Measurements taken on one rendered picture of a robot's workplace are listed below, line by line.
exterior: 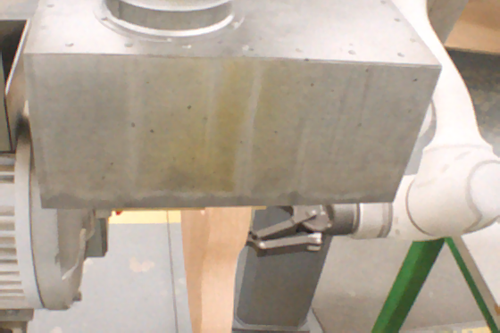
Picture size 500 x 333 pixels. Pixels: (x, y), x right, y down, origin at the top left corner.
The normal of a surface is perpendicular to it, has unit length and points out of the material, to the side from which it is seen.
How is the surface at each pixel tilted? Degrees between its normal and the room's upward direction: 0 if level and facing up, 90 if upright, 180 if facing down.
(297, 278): 90
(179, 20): 90
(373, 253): 0
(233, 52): 0
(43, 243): 65
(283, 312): 90
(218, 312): 78
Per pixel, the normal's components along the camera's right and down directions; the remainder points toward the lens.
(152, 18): -0.11, 0.61
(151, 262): 0.12, -0.77
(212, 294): 0.18, 0.30
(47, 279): 0.16, 0.59
